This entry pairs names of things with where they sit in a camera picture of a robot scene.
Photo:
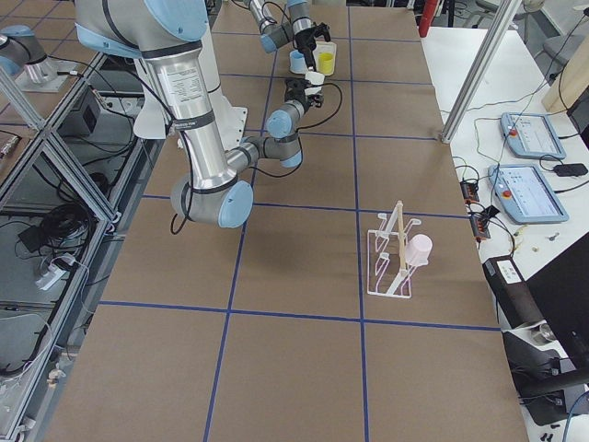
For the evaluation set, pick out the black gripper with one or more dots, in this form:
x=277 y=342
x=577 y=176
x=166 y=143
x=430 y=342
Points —
x=304 y=45
x=299 y=96

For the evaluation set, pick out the white plastic cup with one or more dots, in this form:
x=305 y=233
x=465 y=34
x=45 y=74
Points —
x=315 y=79

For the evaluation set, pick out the pink plastic cup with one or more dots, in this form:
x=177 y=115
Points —
x=418 y=250

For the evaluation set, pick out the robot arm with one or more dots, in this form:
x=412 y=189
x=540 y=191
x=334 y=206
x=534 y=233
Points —
x=170 y=42
x=297 y=28

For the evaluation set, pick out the yellow plastic cup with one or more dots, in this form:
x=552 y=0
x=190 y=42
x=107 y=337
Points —
x=326 y=63

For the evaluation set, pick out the blue plastic cup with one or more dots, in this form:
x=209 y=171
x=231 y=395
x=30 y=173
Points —
x=297 y=63

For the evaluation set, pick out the cream serving tray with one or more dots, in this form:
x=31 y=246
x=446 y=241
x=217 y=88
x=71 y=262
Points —
x=327 y=47

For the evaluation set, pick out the red fire extinguisher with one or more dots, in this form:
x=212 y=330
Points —
x=426 y=19

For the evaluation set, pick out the brown table mat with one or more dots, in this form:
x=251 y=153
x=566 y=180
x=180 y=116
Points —
x=266 y=333

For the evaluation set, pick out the far blue teach pendant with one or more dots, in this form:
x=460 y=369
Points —
x=531 y=135

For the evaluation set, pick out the blue teach pendant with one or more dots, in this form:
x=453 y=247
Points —
x=525 y=195
x=531 y=135

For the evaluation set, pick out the near blue teach pendant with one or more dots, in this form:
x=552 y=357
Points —
x=525 y=195

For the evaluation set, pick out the black power adapter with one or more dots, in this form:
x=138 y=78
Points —
x=570 y=170

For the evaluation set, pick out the aluminium frame post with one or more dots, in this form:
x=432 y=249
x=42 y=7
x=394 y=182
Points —
x=488 y=48

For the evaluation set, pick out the white wire cup rack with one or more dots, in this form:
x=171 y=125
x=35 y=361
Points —
x=388 y=271

